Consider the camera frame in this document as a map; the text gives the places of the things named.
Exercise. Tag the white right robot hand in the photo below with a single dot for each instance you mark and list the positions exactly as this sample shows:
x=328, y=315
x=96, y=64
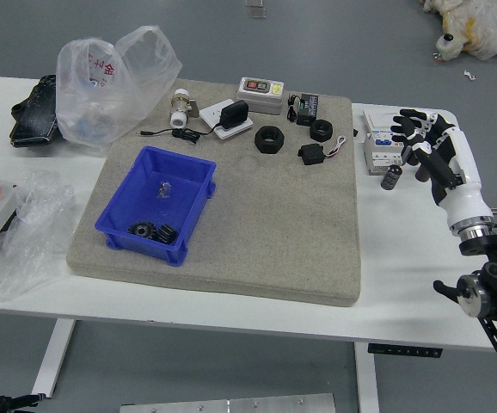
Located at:
x=461, y=172

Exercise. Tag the small black nut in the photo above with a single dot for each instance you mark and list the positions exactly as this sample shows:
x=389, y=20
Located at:
x=321, y=131

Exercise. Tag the big black nut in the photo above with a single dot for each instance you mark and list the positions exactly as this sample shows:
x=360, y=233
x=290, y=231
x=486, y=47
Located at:
x=270, y=139

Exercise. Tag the black capacitor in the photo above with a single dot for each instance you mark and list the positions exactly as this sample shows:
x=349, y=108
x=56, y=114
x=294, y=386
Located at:
x=407, y=155
x=421, y=174
x=391, y=177

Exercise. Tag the white table leg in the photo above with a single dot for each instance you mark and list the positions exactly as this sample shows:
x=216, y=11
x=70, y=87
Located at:
x=53, y=357
x=366, y=378

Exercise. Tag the white circuit breaker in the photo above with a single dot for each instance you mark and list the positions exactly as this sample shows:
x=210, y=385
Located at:
x=379, y=150

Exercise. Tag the small white paper scrap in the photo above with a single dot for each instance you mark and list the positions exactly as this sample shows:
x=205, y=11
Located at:
x=470, y=75

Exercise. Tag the yellow white plastic wrap pile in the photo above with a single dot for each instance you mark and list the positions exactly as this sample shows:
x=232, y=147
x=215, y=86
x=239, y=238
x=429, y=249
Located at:
x=480, y=26

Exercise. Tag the clear plastic bag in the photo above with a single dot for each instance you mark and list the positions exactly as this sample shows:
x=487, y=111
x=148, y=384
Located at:
x=29, y=241

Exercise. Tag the black table height controller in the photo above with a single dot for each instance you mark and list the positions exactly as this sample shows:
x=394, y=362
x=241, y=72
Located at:
x=403, y=351

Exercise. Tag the grey-brown mat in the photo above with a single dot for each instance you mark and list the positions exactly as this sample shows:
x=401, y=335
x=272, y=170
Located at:
x=253, y=215

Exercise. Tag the silver metal plate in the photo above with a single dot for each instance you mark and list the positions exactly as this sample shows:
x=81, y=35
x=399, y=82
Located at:
x=231, y=404

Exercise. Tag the metal floor socket cover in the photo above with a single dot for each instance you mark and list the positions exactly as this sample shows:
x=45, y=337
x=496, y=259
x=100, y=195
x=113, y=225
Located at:
x=256, y=9

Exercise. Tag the small clear parts bag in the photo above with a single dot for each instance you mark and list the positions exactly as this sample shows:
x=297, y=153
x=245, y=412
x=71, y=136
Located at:
x=164, y=190

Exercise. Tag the brass valve white fitting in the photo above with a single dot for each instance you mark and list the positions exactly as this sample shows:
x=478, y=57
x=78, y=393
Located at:
x=179, y=109

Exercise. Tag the black plastic case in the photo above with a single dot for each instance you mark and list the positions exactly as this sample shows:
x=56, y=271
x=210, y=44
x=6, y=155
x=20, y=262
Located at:
x=31, y=116

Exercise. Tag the blue plastic bin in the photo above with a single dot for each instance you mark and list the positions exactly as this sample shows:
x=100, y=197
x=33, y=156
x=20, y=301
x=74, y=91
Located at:
x=171, y=172

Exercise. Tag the white plastic bag red print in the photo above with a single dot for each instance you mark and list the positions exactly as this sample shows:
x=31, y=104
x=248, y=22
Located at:
x=102, y=99

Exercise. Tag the white switch panel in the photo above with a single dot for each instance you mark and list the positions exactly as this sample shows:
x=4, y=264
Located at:
x=379, y=118

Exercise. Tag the grey push-button switch box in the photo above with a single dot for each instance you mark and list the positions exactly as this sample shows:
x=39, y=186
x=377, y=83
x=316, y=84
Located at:
x=260, y=96

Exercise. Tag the white wall switch plate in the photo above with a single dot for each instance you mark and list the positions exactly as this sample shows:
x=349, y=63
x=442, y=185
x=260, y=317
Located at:
x=240, y=129

